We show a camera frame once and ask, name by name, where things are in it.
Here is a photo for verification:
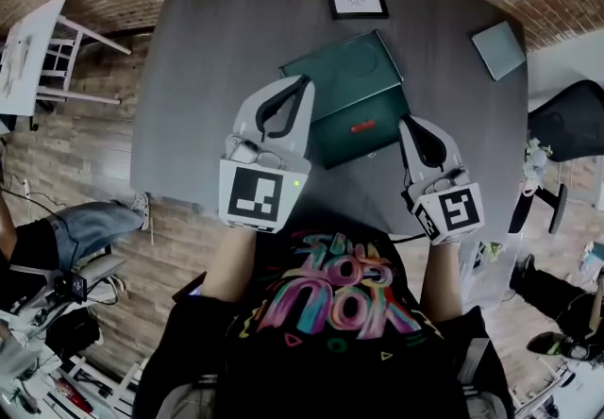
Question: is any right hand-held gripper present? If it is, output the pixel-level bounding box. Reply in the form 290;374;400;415
397;113;486;247

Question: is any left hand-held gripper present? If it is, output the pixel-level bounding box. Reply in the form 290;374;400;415
218;73;316;235

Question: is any dark green tool case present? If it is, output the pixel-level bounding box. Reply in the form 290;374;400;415
277;28;416;171

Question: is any person's right forearm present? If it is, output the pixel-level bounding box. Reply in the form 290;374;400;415
419;240;466;324

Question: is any person's left forearm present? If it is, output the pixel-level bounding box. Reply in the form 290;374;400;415
202;227;259;303

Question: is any white flower bunch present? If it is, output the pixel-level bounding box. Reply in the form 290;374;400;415
476;240;506;262
523;138;554;183

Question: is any grey square tile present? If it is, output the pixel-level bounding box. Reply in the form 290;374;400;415
470;20;528;82

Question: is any black office chair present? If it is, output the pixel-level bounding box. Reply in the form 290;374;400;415
508;79;604;234

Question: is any person's black printed t-shirt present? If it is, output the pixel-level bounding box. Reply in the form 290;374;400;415
134;226;515;419

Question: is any white side table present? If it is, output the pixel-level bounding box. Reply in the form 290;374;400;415
0;0;70;117

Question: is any black picture frame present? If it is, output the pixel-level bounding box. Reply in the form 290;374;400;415
325;0;391;21

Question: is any white wooden chair frame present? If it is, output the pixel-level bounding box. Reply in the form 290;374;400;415
35;13;133;107

